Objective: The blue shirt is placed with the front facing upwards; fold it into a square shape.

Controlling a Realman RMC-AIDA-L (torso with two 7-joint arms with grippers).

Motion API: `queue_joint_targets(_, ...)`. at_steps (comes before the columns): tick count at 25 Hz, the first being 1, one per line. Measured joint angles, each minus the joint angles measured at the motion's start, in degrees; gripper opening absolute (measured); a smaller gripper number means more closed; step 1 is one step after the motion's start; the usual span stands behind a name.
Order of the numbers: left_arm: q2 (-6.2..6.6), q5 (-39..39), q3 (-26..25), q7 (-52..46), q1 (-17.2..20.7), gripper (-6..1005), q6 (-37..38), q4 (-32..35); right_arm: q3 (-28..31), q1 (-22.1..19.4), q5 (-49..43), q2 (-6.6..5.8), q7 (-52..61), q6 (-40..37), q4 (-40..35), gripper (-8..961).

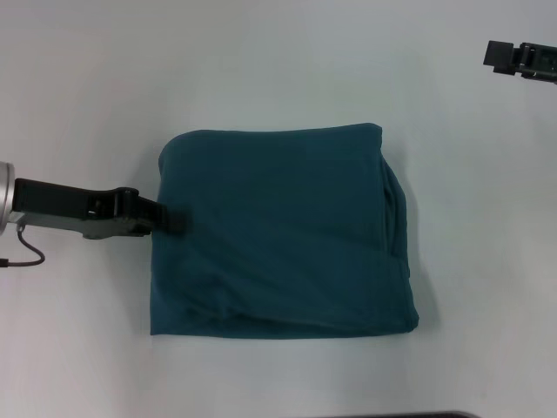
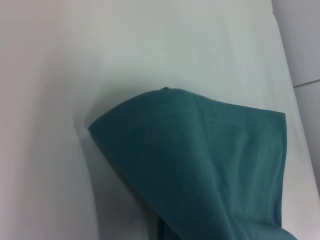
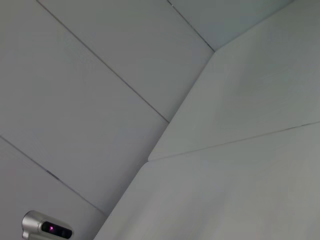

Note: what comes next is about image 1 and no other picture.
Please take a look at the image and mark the thin left gripper cable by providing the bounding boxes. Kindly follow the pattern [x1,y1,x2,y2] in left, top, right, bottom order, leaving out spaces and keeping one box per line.
[0,222,47,269]

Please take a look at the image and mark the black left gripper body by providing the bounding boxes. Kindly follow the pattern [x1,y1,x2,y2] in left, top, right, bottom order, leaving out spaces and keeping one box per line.
[11,177,143,241]

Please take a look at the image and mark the teal t-shirt with FREE print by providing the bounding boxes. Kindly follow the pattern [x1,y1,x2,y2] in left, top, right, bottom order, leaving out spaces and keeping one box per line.
[149,123,421,340]

